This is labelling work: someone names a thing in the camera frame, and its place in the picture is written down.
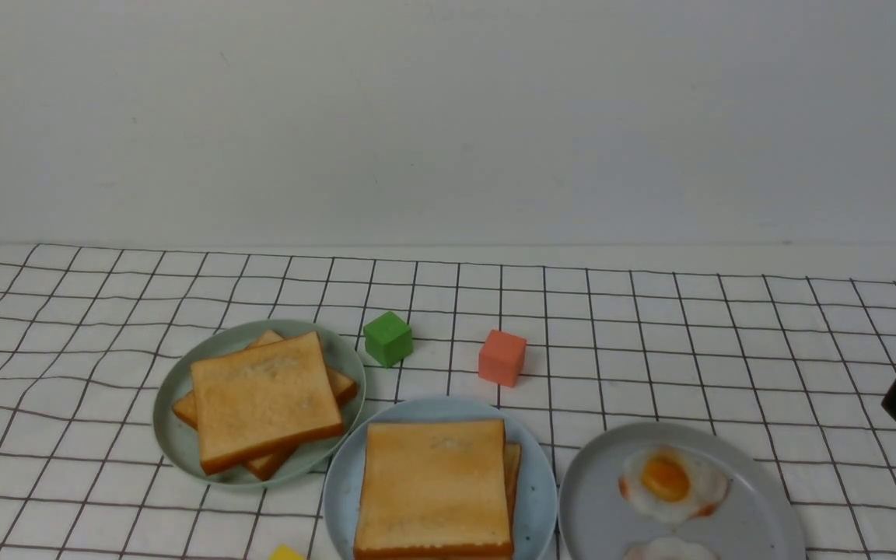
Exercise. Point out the grey speckled plate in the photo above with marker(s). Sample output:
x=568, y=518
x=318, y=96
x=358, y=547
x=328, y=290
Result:
x=756, y=521

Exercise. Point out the far fried egg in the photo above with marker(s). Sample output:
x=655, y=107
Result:
x=672, y=485

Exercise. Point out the fried egg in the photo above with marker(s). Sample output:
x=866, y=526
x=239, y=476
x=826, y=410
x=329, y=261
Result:
x=672, y=485
x=669, y=548

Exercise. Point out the near fried egg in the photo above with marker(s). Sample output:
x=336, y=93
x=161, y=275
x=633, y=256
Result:
x=669, y=548

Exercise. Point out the light blue plate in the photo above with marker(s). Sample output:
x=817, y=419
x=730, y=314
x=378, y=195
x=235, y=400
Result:
x=536, y=487

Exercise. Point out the orange cube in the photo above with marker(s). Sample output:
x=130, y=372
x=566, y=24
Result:
x=502, y=358

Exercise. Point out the green cube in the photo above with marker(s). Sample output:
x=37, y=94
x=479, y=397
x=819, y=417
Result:
x=388, y=339

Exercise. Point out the yellow cube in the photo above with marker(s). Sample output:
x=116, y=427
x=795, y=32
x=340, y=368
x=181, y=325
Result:
x=283, y=552

